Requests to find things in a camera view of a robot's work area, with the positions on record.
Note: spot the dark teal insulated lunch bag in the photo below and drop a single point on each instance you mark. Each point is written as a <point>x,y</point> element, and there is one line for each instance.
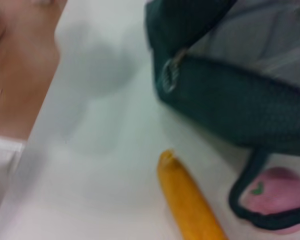
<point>227,100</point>

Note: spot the yellow toy banana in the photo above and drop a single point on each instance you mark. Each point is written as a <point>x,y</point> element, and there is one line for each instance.
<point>185,200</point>

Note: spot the pink toy peach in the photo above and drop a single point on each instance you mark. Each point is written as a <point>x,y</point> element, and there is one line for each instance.
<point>277,190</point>

